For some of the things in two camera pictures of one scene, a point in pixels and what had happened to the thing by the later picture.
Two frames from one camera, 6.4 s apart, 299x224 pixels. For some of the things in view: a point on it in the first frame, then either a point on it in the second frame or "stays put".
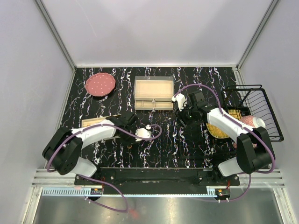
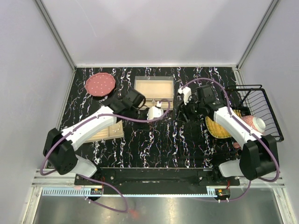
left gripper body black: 127,139 -> 137,114
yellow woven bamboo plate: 236,114 stays put
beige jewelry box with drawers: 153,93 stays put
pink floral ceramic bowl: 253,121 stays put
